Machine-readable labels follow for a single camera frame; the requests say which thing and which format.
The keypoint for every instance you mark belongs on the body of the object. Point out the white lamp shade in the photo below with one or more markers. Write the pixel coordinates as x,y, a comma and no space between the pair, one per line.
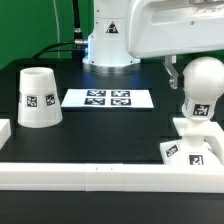
39,106

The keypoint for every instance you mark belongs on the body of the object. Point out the white left fence bar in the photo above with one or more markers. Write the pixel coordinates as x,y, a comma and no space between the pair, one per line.
5,131

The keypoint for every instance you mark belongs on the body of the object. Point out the white lamp base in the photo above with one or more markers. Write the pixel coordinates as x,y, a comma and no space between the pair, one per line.
192,147

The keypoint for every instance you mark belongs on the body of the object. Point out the white front fence bar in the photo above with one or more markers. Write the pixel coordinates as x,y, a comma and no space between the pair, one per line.
110,177

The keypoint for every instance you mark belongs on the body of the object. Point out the white right fence bar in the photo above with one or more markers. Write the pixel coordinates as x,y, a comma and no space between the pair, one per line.
217,144

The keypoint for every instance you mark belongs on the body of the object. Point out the white fence bar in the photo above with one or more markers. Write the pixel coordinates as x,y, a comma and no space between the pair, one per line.
5,131
110,177
217,144

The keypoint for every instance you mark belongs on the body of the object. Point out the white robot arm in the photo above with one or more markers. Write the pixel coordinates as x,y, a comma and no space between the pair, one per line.
107,50

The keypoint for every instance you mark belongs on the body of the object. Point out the white lamp bulb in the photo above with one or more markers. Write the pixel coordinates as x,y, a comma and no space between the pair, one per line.
203,85

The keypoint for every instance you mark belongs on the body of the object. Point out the white fiducial marker sheet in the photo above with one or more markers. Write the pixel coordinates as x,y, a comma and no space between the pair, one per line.
107,98

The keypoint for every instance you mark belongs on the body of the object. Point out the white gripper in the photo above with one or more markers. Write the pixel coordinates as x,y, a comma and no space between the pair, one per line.
171,27

